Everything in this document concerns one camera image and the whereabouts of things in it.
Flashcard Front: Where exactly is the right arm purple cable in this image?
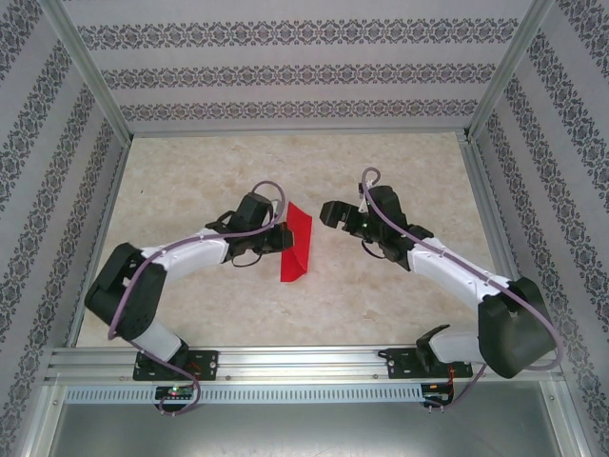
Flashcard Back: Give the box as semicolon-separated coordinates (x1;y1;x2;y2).
360;167;566;413

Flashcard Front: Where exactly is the aluminium mounting rail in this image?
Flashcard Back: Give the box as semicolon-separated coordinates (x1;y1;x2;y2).
45;346;565;385

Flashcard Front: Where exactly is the small circuit board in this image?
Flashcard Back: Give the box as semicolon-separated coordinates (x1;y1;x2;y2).
422;383;456;406

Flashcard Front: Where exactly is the slotted grey cable duct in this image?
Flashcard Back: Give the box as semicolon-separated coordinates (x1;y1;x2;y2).
64;384;424;405

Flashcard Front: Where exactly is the grey metal panel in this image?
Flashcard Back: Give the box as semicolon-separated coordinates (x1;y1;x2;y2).
42;403;577;457

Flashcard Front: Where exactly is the aluminium frame post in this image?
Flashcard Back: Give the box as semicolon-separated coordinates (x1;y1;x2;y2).
463;0;558;142
40;0;134;144

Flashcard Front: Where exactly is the aluminium frame side rail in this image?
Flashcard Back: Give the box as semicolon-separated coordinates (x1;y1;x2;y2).
459;135;541;347
64;135;134;348

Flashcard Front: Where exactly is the red square paper sheet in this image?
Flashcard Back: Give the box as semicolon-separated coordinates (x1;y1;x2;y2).
279;200;314;285

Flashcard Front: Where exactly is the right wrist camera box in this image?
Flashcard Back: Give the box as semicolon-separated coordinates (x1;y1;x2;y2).
362;184;407;230

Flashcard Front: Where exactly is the circuit board with green light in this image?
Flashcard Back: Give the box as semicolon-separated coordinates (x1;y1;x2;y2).
155;386;196;400

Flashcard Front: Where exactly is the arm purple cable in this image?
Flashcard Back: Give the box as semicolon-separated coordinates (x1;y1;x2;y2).
108;180;286;416
360;167;566;413

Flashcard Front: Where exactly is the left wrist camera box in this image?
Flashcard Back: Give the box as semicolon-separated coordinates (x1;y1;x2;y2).
235;192;277;230

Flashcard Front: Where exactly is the aluminium frame rear rail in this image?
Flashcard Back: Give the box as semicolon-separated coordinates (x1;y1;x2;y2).
128;127;472;139

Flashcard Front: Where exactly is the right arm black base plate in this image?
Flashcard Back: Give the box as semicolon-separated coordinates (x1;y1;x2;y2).
380;346;475;381

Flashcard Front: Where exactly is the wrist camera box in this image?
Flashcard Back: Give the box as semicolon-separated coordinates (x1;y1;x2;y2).
362;184;407;230
235;192;277;230

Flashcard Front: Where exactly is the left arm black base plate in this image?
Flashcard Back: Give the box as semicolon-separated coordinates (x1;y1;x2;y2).
132;349;220;381

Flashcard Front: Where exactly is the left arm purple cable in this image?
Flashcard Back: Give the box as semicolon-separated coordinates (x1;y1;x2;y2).
108;180;286;416

